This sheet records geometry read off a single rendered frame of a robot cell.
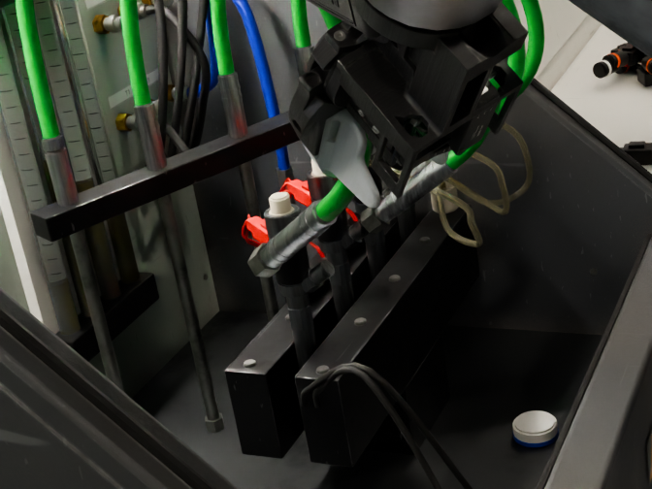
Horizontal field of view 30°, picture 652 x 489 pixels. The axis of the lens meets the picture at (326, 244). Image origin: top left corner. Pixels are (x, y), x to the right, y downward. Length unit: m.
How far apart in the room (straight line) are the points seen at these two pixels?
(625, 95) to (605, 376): 0.59
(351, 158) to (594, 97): 0.83
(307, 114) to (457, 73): 0.12
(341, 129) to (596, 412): 0.34
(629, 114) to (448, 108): 0.85
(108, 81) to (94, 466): 0.64
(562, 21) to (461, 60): 1.10
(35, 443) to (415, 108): 0.26
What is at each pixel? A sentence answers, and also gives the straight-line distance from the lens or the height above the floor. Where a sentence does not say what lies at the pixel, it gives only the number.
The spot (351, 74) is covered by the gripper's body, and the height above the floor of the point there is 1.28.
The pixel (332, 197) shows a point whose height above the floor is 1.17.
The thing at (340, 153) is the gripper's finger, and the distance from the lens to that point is 0.68.
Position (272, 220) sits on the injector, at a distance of 0.93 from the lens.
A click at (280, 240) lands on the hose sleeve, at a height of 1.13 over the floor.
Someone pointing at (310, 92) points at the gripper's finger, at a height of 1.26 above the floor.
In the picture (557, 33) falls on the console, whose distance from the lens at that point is 1.61.
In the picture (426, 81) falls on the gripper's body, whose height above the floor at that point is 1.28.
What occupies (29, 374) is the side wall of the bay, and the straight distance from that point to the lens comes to 0.64.
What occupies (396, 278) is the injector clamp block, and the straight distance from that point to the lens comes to 1.06.
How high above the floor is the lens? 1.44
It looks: 23 degrees down
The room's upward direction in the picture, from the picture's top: 10 degrees counter-clockwise
